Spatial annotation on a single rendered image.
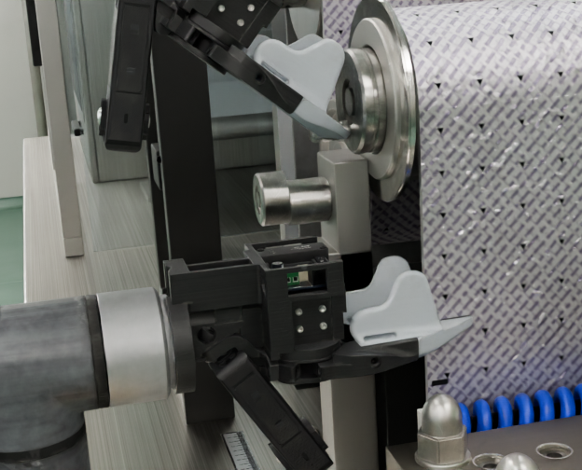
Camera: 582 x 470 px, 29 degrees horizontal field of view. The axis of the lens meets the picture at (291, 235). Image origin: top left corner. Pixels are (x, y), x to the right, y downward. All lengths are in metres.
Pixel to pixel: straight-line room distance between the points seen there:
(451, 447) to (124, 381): 0.21
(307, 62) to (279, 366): 0.21
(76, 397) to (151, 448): 0.38
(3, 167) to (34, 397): 5.67
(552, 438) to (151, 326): 0.28
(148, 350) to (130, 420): 0.46
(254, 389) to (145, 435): 0.39
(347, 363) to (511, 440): 0.13
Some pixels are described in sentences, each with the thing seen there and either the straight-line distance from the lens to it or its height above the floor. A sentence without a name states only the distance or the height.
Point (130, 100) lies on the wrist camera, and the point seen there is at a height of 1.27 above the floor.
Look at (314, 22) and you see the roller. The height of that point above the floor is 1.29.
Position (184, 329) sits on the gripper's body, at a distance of 0.72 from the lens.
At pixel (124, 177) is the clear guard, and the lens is 1.77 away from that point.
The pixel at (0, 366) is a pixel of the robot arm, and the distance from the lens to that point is 0.71.
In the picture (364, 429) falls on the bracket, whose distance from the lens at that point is 0.89.
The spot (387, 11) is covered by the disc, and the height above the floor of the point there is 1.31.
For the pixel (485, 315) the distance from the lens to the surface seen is 0.80.
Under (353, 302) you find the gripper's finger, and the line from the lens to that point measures 0.79.
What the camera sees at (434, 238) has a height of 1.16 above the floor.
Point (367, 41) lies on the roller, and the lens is 0.80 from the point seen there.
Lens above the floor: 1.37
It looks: 15 degrees down
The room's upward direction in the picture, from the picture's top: 4 degrees counter-clockwise
